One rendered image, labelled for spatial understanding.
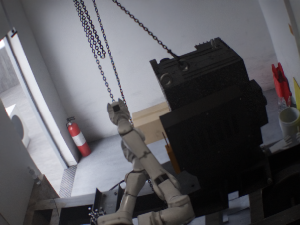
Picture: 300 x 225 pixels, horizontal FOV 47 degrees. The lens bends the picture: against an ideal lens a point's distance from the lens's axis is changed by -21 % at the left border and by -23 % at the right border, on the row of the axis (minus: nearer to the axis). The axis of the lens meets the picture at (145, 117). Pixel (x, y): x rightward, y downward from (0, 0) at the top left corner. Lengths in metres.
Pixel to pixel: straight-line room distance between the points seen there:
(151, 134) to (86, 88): 0.93
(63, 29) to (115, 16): 0.65
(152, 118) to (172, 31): 1.02
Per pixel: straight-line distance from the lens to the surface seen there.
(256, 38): 4.63
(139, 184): 1.90
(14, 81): 9.56
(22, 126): 6.16
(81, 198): 3.30
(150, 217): 1.48
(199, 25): 4.48
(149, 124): 4.62
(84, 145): 5.00
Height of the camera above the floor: 2.56
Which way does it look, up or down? 29 degrees down
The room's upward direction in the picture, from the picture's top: 24 degrees counter-clockwise
